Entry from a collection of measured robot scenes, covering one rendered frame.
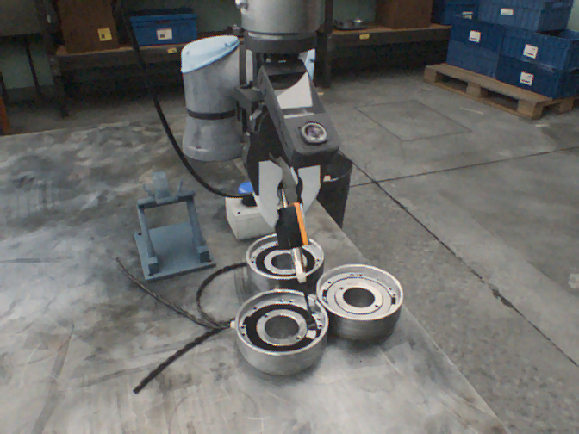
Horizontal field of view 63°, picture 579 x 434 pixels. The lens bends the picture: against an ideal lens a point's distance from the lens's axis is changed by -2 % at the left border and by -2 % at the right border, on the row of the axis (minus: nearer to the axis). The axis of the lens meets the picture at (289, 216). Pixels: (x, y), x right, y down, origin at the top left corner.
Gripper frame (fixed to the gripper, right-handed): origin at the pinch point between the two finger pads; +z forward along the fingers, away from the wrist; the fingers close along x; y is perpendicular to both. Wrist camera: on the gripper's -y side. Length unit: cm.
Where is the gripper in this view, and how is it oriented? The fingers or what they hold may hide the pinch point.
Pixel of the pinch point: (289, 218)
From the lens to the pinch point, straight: 55.3
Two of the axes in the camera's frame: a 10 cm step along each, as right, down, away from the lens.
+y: -3.8, -4.8, 7.9
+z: 0.0, 8.6, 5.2
